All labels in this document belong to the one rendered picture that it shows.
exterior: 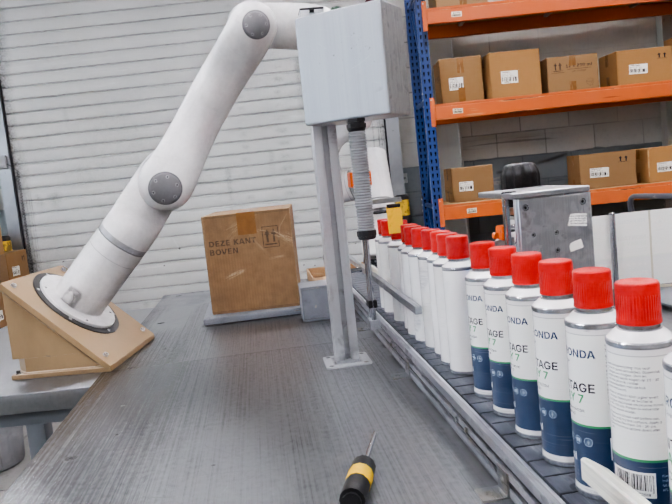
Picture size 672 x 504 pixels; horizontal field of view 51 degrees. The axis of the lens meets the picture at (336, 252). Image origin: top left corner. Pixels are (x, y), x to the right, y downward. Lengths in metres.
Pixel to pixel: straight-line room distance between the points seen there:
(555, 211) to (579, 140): 5.16
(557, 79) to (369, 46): 4.13
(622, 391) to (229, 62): 1.16
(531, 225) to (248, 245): 1.09
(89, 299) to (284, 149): 4.11
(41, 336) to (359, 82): 0.86
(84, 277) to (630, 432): 1.29
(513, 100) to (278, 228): 3.41
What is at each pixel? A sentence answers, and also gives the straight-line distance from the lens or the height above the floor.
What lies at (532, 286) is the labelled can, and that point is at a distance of 0.79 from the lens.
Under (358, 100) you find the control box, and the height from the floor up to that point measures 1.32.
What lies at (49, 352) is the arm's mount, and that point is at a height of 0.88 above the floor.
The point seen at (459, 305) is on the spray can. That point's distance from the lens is 1.04.
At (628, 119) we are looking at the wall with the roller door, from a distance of 6.27.
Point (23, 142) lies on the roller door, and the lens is 6.15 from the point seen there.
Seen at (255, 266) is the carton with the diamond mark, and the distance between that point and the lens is 1.91.
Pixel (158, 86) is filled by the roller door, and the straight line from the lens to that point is 5.84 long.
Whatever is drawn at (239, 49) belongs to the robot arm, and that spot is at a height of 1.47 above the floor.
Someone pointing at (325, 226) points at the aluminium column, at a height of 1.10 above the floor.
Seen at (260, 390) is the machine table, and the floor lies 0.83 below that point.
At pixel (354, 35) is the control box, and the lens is 1.25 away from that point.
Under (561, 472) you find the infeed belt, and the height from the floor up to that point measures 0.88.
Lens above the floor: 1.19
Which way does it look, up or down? 6 degrees down
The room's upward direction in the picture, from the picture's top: 6 degrees counter-clockwise
